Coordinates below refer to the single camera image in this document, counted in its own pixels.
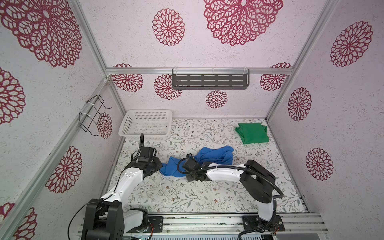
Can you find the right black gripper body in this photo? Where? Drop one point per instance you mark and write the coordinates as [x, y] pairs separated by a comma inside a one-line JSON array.
[[191, 176]]

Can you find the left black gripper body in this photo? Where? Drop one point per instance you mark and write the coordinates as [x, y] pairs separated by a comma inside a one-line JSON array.
[[155, 163]]

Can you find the blue tank top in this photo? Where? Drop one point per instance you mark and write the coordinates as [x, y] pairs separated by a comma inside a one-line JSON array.
[[222, 156]]

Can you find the green tank top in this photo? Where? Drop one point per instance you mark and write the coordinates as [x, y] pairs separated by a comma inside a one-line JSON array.
[[252, 133]]

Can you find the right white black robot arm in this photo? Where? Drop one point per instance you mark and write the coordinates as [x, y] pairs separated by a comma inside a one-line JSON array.
[[258, 182]]

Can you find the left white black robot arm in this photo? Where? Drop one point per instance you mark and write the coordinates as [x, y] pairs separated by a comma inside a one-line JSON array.
[[104, 218]]

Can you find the white plastic basket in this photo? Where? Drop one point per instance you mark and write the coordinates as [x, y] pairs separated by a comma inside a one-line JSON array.
[[155, 125]]

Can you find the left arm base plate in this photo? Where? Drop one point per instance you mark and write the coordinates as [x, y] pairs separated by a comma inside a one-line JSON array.
[[155, 225]]

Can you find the black wire wall rack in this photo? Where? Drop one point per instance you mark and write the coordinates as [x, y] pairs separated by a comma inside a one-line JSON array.
[[86, 119]]

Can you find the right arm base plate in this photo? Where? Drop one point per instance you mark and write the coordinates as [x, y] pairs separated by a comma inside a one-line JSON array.
[[252, 222]]

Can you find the grey metal wall shelf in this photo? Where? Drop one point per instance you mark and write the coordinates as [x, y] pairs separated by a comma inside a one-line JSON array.
[[210, 81]]

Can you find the aluminium front rail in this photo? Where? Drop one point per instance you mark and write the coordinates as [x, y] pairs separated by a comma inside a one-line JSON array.
[[231, 225]]

